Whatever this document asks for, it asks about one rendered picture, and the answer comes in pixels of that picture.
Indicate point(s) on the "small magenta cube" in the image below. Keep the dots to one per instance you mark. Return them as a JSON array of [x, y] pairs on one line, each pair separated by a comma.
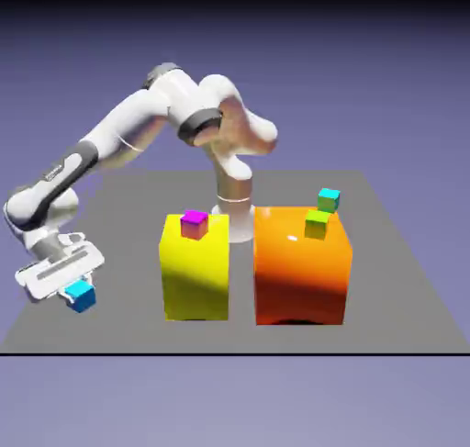
[[194, 225]]

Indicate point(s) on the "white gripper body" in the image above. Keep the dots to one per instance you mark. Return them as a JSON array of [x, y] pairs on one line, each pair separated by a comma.
[[55, 270]]

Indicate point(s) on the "small blue cube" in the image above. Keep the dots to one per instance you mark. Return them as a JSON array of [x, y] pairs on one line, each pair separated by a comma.
[[81, 295]]

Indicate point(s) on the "large yellow box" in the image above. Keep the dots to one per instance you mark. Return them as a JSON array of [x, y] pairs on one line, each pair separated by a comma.
[[194, 270]]

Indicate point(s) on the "small teal cube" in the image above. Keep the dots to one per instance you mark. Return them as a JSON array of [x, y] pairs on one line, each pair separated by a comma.
[[329, 198]]

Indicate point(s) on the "large orange box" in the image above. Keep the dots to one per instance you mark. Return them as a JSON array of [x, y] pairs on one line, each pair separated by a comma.
[[301, 270]]

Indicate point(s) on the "small green cube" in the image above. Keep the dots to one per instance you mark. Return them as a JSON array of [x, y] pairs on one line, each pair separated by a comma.
[[316, 225]]

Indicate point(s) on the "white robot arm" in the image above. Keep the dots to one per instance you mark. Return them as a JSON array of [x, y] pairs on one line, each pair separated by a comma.
[[147, 109]]

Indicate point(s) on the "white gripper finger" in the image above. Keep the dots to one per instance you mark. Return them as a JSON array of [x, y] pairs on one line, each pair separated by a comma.
[[89, 278], [67, 299]]

